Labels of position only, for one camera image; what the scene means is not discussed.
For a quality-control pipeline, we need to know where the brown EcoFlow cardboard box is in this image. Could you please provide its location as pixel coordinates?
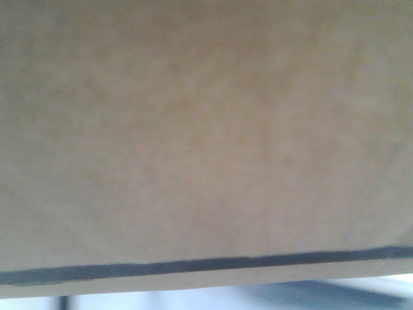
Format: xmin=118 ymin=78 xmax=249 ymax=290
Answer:
xmin=1 ymin=1 xmax=412 ymax=298

